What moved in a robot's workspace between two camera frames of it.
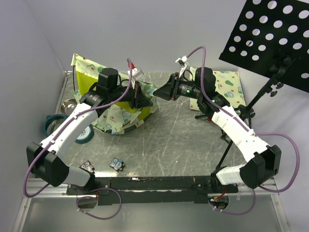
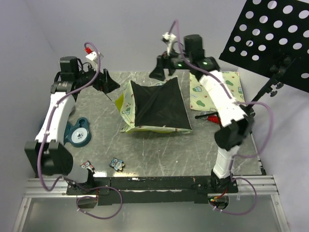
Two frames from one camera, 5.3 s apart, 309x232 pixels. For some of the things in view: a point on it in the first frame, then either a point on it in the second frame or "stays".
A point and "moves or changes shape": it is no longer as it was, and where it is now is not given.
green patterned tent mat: x=228 y=86 stays
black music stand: x=271 y=36 stays
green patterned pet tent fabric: x=117 y=119 -> x=158 y=108
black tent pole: x=108 y=132 moves or changes shape
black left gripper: x=138 y=99 -> x=105 y=83
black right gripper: x=167 y=92 -> x=163 y=62
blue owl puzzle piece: x=118 y=164 stays
